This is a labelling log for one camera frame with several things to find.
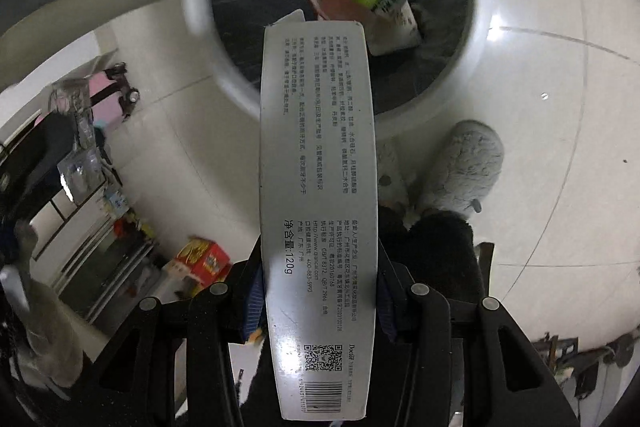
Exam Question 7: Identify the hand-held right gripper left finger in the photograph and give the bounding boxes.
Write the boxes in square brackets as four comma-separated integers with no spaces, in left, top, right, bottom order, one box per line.
[82,234,266,427]

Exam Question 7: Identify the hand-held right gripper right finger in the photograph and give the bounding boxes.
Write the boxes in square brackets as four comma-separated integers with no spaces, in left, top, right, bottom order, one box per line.
[367,239,571,427]

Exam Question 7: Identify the large silver blister pack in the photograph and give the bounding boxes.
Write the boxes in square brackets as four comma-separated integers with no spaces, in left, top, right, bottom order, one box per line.
[49,78,101,204]

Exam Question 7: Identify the long grey toothpaste box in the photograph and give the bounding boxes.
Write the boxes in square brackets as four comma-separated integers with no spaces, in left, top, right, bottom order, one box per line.
[258,9,379,422]

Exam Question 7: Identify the person's left forearm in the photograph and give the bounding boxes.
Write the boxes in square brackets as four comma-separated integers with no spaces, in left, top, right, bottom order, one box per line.
[12,221,87,389]

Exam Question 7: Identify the red and yellow box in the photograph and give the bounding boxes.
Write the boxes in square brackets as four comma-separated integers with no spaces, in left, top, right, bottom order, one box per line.
[167,236,233,303]

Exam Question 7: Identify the person's dark fuzzy pants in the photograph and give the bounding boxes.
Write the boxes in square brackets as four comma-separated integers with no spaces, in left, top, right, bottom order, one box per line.
[240,202,488,427]

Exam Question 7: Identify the pink suitcase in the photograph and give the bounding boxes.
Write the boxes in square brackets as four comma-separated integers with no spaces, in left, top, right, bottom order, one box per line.
[35,69,141,128]

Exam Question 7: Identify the white table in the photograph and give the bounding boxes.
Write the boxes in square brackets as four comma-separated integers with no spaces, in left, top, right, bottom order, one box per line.
[0,0,187,55]

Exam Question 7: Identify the grey fuzzy slipper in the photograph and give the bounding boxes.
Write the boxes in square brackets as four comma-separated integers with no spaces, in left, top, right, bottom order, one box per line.
[417,121,505,220]

